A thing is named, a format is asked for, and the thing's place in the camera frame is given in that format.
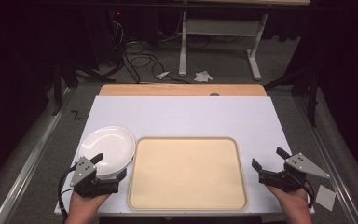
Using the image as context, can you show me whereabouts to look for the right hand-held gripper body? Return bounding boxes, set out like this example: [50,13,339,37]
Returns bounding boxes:
[258,152,331,192]

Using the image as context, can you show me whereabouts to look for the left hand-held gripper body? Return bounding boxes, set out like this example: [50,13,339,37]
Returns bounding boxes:
[69,156,120,199]

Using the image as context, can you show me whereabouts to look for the white round plate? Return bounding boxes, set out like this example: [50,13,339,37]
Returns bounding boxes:
[78,125,137,181]

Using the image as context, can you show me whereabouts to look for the person's left hand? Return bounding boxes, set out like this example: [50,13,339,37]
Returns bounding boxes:
[64,191,110,224]

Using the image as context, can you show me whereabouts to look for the person's right hand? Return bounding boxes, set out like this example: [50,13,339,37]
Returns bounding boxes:
[265,185,313,224]

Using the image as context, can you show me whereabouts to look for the white paper square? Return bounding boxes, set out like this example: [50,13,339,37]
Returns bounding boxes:
[315,184,337,212]

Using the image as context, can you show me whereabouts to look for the beige plastic tray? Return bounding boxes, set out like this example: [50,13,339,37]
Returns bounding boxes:
[127,136,249,212]

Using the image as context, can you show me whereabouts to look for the black stand legs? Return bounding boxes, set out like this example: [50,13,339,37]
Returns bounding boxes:
[263,66,322,128]
[50,57,117,117]

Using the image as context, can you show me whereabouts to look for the white table mat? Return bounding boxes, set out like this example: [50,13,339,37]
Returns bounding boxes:
[54,95,315,217]

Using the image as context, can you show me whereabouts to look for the wooden table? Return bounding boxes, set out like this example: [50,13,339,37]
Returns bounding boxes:
[99,83,268,97]

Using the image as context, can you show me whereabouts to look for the crumpled white paper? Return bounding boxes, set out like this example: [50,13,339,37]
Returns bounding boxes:
[194,70,213,83]

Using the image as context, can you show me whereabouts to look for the dark device with red light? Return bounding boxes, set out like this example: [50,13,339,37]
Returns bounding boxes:
[106,8,129,41]

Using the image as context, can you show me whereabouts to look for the metal floor rail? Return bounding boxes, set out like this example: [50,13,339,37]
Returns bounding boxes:
[293,96,358,224]
[0,88,76,224]

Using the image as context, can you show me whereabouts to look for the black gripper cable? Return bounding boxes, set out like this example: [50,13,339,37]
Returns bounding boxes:
[57,166,77,220]
[301,181,316,209]

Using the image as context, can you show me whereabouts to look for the black floor cables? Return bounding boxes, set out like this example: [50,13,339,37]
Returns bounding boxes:
[122,40,191,85]

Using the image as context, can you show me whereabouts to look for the white metal stand frame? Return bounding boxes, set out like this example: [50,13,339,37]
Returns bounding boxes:
[178,10,269,81]

